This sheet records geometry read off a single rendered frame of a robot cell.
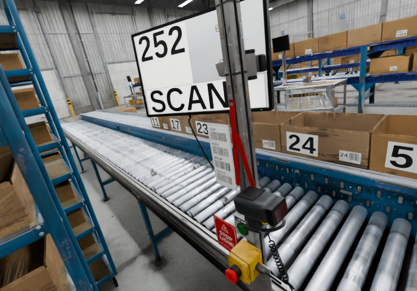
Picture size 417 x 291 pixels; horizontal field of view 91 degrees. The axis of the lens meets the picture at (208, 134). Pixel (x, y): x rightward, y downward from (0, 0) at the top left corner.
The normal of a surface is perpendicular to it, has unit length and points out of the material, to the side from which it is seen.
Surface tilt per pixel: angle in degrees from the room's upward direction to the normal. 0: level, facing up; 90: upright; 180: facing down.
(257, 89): 86
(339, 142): 90
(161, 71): 86
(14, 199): 90
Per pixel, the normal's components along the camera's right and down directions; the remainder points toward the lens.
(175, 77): -0.47, 0.26
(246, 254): -0.16, -0.94
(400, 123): -0.72, 0.31
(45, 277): 0.62, 0.13
